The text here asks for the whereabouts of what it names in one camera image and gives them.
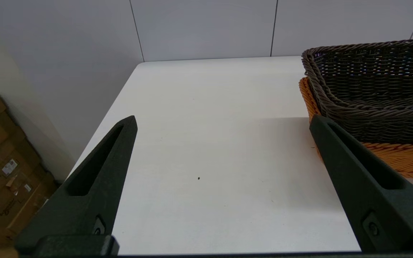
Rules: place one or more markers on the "orange wicker basket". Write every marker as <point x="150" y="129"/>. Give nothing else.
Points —
<point x="407" y="157"/>

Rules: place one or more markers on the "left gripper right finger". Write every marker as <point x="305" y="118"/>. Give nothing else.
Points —
<point x="375" y="200"/>

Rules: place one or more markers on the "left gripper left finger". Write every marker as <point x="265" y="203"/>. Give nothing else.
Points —
<point x="95" y="190"/>

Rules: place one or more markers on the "dark brown wicker basket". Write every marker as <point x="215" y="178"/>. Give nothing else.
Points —
<point x="378" y="89"/>

